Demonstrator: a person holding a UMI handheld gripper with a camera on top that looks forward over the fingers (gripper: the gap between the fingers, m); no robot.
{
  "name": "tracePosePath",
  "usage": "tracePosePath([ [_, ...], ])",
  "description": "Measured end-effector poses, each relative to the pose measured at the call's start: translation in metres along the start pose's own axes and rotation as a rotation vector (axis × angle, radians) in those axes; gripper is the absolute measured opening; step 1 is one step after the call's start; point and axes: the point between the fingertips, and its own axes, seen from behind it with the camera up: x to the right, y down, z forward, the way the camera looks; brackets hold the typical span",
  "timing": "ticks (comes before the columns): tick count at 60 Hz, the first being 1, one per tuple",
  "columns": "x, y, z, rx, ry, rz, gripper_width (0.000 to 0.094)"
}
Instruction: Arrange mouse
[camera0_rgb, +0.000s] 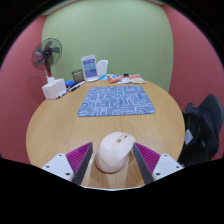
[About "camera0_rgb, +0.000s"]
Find orange and white snack packet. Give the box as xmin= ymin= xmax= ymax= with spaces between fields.
xmin=128 ymin=73 xmax=147 ymax=85

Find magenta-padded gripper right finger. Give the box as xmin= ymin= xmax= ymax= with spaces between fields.
xmin=132 ymin=142 xmax=185 ymax=186

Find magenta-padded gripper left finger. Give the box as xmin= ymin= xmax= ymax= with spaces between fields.
xmin=41 ymin=141 xmax=95 ymax=186

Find red-capped marker pen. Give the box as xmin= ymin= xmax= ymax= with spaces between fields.
xmin=55 ymin=88 xmax=73 ymax=101

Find dark glass cup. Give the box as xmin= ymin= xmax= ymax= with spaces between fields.
xmin=71 ymin=68 xmax=85 ymax=84

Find pale pink computer mouse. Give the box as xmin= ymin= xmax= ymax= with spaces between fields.
xmin=94 ymin=131 xmax=137 ymax=174

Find blue patterned mouse pad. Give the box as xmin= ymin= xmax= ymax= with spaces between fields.
xmin=77 ymin=85 xmax=157 ymax=118

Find black standing fan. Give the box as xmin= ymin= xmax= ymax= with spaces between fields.
xmin=31 ymin=37 xmax=63 ymax=80

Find blue box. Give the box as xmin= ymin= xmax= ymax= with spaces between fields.
xmin=64 ymin=79 xmax=77 ymax=89

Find white tissue box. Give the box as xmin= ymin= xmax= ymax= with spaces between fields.
xmin=41 ymin=76 xmax=67 ymax=100

